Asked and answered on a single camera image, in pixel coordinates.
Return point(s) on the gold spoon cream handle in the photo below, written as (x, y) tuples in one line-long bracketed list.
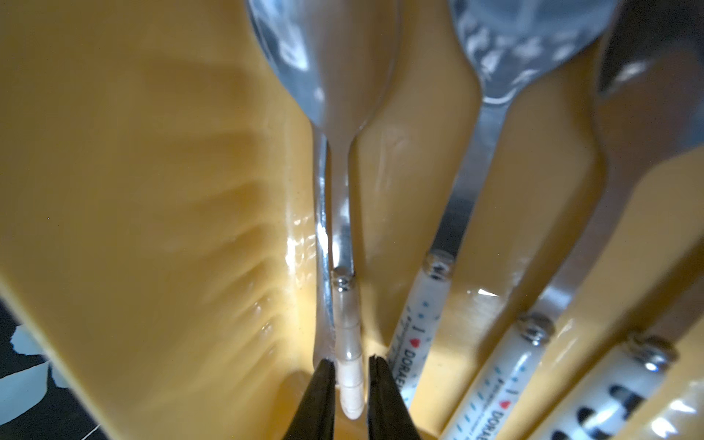
[(335, 59)]

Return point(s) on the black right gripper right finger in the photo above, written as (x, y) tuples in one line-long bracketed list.
[(388, 416)]

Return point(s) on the yellow storage box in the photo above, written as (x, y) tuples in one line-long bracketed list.
[(158, 239)]

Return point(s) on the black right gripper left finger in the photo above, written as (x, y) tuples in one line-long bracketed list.
[(315, 415)]

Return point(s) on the silver spoon Doraemon white handle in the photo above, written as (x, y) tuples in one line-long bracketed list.
[(509, 44)]

